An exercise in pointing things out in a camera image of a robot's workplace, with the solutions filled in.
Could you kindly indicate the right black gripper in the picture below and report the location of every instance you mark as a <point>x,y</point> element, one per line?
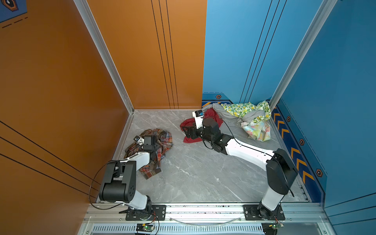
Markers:
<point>192,129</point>

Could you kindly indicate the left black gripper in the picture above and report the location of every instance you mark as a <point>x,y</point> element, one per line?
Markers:
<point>156,146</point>

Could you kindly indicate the plaid brown red cloth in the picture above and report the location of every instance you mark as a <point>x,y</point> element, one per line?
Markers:
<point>163,143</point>

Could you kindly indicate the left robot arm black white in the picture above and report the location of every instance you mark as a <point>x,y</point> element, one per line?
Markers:
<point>119,181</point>

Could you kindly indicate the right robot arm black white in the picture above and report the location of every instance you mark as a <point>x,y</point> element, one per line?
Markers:
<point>280,169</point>

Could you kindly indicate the grey white cloth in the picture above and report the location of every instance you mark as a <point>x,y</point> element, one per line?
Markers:
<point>225,114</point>

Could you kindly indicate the yellow green lemon print cloth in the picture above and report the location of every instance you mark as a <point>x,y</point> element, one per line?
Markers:
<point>259,112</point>

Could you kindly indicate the pastel floral cloth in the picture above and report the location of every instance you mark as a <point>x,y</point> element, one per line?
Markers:
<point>257,131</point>

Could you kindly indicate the left green circuit board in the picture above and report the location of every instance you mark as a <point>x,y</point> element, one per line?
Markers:
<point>145,229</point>

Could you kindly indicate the right circuit board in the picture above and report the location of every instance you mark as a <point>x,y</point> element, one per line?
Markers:
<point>271,228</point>

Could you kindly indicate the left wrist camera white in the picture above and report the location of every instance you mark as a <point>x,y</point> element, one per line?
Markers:
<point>139,140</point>

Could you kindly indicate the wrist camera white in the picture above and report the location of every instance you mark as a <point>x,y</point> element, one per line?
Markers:
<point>139,140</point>
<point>198,117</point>

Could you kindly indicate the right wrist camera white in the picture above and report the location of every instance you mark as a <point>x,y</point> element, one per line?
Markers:
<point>198,117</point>

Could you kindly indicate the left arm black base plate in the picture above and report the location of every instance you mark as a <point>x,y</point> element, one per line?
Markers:
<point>157,212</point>

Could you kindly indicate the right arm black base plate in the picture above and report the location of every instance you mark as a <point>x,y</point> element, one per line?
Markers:
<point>260,212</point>

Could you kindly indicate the left aluminium corner post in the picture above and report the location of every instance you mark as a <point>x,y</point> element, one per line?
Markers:
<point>95,33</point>

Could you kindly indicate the aluminium corner post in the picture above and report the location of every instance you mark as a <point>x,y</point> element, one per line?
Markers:
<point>312,32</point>
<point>95,33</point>

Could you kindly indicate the aluminium front rail frame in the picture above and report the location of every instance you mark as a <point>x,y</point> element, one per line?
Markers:
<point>207,219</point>

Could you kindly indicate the right aluminium corner post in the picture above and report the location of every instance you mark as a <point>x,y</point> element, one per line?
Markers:
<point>312,32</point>

